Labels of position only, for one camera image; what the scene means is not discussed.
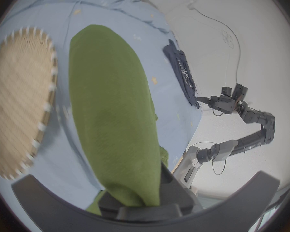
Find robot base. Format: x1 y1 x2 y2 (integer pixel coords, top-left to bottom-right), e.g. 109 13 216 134
172 145 203 195

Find dark blue T-shirt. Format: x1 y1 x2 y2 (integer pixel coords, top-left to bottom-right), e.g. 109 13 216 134
162 39 200 109

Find grey bedside table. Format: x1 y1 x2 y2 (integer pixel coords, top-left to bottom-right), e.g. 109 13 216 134
137 0 159 9

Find round woven basket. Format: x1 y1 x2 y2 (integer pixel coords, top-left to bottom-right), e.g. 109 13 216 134
0 26 58 181

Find green shorts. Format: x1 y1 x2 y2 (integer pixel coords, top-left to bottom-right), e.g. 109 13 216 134
69 24 169 216

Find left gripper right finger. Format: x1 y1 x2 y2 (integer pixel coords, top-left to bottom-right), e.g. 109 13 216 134
159 163 203 211

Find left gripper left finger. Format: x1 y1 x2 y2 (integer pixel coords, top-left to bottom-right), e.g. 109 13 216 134
98 192 126 218

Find pale blue quilt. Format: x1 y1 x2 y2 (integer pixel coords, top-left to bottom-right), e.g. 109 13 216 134
22 0 171 33

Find black cable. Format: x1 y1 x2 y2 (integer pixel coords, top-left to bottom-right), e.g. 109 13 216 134
192 142 227 176

